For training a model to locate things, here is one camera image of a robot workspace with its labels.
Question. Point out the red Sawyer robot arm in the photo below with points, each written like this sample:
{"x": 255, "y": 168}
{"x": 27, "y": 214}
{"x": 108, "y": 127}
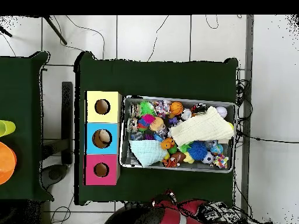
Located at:
{"x": 172, "y": 217}

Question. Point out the black tripod leg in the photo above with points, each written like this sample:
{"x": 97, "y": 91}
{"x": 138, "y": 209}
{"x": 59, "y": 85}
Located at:
{"x": 5, "y": 32}
{"x": 56, "y": 31}

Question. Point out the small toy soccer ball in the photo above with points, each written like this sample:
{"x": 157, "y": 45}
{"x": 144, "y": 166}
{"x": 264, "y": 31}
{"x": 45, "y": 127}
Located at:
{"x": 208, "y": 158}

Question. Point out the yellow-green plastic cup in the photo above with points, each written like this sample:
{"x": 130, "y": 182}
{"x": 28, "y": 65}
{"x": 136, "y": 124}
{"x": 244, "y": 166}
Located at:
{"x": 7, "y": 127}

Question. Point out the green spiky rubber ball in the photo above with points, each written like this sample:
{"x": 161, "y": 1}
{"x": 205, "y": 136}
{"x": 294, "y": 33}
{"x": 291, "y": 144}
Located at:
{"x": 146, "y": 108}

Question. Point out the wooden box with three holes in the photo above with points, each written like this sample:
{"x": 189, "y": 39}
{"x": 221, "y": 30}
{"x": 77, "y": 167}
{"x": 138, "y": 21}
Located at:
{"x": 102, "y": 144}

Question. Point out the white toy baseball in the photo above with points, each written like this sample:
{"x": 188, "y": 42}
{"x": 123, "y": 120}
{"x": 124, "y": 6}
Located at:
{"x": 222, "y": 112}

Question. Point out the orange tiger plush toy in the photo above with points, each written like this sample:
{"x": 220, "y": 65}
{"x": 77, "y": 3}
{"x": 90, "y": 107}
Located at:
{"x": 170, "y": 162}

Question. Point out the blue spiky rubber ball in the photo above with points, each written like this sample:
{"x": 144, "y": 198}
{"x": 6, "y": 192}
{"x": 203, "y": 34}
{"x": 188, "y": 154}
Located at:
{"x": 197, "y": 150}

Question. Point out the orange toy basketball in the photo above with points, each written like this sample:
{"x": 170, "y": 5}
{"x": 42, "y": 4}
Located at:
{"x": 176, "y": 108}

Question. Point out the black upright panel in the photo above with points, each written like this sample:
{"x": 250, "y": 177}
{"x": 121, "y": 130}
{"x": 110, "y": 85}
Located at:
{"x": 67, "y": 116}

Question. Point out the dark green side table cloth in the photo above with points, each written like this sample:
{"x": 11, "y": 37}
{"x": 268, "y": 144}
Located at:
{"x": 18, "y": 93}

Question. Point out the pink spiky rubber ball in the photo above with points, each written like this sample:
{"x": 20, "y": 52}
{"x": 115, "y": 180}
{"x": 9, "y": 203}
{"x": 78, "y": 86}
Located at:
{"x": 148, "y": 119}

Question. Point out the light blue waffle cloth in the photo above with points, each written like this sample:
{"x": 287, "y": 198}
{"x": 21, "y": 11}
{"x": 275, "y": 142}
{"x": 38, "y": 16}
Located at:
{"x": 148, "y": 151}

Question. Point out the cream knitted cloth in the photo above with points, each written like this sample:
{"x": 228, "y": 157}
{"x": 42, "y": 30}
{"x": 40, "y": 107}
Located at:
{"x": 201, "y": 128}

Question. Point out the white cloth with coloured spots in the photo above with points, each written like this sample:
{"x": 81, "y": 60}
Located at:
{"x": 220, "y": 161}

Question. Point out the orange plastic bowl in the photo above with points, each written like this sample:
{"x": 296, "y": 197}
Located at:
{"x": 6, "y": 163}

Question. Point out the black round floor base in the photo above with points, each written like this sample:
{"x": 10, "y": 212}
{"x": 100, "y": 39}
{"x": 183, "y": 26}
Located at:
{"x": 55, "y": 173}

